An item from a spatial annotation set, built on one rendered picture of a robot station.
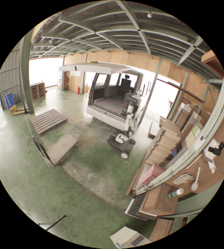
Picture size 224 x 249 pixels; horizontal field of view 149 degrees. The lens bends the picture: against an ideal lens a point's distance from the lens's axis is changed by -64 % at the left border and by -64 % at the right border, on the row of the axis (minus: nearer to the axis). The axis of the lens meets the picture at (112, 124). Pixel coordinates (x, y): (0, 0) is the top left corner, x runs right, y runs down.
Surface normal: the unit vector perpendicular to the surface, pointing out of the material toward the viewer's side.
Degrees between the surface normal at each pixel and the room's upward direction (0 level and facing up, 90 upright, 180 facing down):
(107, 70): 106
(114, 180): 0
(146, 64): 90
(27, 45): 90
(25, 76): 90
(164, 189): 0
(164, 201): 0
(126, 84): 93
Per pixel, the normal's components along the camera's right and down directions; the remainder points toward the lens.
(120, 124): -0.42, 0.40
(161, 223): 0.18, -0.80
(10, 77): 0.85, 0.42
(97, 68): -0.48, 0.65
